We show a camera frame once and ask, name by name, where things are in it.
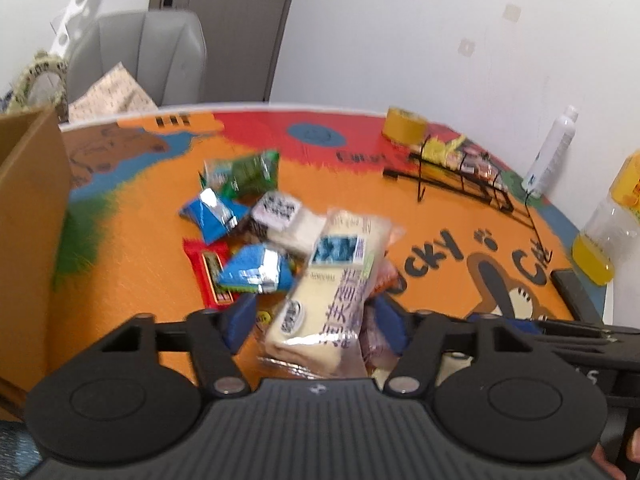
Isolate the black white snack packet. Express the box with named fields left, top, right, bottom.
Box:
left=250, top=191, right=328, bottom=258

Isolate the large white bread packet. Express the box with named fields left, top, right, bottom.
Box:
left=257, top=209, right=406, bottom=378

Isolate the white spray bottle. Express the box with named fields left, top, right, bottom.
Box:
left=521, top=105, right=580, bottom=199

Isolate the dotted beige cushion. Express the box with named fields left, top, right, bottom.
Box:
left=67, top=61, right=161, bottom=123

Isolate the yellow tape roll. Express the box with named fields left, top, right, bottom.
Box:
left=381, top=106, right=429, bottom=144

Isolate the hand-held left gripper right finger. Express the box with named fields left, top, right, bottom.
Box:
left=372, top=294, right=538, bottom=399

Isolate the yellow juice bottle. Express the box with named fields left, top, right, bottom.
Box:
left=571, top=150, right=640, bottom=287

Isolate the dark grey door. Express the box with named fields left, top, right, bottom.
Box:
left=150, top=0, right=306, bottom=104

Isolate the panda print ring cushion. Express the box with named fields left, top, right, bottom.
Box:
left=7, top=50, right=71, bottom=121

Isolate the yellow snack packet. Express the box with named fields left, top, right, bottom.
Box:
left=422, top=134, right=468, bottom=168

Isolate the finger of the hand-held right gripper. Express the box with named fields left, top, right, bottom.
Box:
left=470, top=312, right=621, bottom=357
left=550, top=270, right=608, bottom=328

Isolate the brown cardboard box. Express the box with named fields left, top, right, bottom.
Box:
left=0, top=105, right=73, bottom=418

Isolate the blue silver snack packet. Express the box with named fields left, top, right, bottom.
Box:
left=216, top=244, right=296, bottom=294
left=180, top=187, right=251, bottom=243

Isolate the green snack packet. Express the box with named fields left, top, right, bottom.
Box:
left=200, top=150, right=280, bottom=199

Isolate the orange brown snack packet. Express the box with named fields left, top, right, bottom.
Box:
left=370, top=260, right=402, bottom=302

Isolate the black wire rack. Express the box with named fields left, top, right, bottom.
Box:
left=382, top=137, right=551, bottom=267

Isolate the colourful printed table mat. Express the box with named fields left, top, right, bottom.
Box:
left=52, top=107, right=608, bottom=391

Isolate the grey upholstered chair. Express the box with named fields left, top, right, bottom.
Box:
left=65, top=10, right=208, bottom=109

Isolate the person's right hand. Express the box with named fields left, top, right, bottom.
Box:
left=591, top=427, right=640, bottom=480

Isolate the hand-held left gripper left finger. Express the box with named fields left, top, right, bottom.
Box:
left=92, top=292, right=258, bottom=400

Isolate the dark red snack packet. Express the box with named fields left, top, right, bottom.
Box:
left=462, top=142, right=507, bottom=184

